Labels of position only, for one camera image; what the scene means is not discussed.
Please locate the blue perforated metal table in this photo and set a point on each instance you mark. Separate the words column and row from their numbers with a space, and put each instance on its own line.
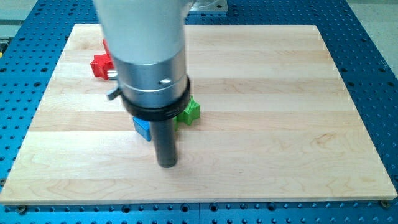
column 31, row 58

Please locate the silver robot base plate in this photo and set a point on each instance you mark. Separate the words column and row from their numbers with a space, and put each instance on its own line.
column 210, row 6

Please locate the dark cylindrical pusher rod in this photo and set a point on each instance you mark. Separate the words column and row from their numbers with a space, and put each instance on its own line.
column 163, row 136

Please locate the blue plastic block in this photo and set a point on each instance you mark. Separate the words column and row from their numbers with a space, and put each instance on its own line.
column 143, row 128

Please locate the red plastic block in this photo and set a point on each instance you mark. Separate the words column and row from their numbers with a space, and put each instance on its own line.
column 103, row 66

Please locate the green star block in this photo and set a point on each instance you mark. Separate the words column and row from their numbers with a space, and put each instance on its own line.
column 189, row 114

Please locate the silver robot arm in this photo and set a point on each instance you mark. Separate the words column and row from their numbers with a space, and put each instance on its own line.
column 146, row 41

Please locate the light wooden board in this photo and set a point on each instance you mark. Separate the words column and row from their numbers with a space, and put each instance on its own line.
column 276, row 124

